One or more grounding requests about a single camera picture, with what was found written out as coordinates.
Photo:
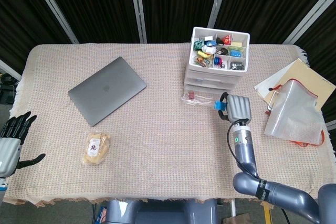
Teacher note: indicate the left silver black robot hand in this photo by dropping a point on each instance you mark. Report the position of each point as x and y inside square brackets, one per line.
[9, 153]

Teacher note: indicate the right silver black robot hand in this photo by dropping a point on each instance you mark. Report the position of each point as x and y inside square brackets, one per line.
[239, 108]

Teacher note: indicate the small blue block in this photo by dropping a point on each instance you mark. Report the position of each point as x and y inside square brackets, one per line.
[220, 105]

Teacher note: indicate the small clear plastic bag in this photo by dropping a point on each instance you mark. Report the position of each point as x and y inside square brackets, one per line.
[202, 95]

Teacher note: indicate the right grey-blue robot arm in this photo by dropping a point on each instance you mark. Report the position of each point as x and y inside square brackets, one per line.
[244, 153]

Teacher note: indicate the blue and pink package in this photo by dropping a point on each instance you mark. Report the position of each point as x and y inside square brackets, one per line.
[102, 214]

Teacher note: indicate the brown cardboard box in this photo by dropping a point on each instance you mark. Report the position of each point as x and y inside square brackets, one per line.
[236, 220]

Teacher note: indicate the white paper sheet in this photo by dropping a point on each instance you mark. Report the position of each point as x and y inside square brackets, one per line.
[265, 85]

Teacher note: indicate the black binder clip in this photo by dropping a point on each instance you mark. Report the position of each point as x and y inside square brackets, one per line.
[237, 66]

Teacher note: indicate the small red item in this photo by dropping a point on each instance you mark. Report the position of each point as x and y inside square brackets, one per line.
[191, 95]

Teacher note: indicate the blue and red pins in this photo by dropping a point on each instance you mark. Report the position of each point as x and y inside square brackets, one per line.
[218, 61]

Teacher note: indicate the clear pouch with red zipper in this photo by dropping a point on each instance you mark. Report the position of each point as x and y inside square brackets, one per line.
[294, 113]

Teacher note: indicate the black key bunch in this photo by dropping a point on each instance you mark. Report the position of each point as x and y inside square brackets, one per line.
[222, 51]

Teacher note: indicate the green patterned packet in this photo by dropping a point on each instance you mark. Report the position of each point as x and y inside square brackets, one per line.
[236, 48]

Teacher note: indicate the white round lump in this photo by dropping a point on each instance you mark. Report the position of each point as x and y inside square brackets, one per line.
[210, 50]

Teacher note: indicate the black floor equipment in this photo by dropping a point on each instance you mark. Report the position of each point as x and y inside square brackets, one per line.
[6, 87]

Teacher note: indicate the yellow small block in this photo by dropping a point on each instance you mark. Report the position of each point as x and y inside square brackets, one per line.
[202, 54]

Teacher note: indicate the red orange packet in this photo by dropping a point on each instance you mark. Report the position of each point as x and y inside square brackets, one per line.
[227, 39]

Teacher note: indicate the manila envelope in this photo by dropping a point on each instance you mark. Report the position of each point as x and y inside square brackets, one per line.
[304, 73]

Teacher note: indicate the green printed packet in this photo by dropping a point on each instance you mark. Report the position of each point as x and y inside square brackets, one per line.
[198, 44]

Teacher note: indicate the pink woven tablecloth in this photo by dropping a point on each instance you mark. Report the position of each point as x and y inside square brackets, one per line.
[157, 134]

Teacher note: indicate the clear bag of yellow snacks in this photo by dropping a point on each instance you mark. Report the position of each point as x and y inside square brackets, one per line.
[97, 149]

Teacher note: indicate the white table leg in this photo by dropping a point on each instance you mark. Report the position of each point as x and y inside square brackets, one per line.
[233, 208]

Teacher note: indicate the grey closed laptop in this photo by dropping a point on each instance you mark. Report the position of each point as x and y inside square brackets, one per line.
[106, 91]

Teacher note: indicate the grey-blue robot torso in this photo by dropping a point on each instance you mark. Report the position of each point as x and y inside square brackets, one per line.
[160, 212]

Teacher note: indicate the black curtain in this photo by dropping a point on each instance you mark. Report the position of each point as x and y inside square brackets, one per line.
[99, 3]

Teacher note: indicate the white plastic drawer organizer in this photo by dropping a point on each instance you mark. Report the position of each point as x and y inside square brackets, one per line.
[215, 73]

